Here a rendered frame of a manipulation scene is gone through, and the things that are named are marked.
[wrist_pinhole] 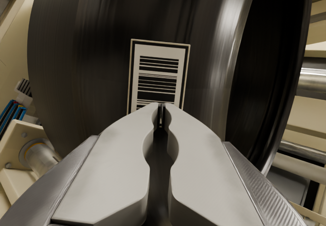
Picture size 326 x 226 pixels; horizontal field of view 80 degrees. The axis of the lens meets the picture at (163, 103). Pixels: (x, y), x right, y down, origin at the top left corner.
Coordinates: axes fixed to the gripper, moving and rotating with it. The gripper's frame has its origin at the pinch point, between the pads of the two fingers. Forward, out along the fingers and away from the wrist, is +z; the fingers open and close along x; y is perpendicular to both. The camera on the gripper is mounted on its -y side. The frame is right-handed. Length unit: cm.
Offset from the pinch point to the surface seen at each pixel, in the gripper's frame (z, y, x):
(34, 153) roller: 15.5, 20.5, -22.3
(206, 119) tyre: 2.4, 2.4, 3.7
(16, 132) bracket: 17.7, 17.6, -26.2
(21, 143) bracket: 17.4, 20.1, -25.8
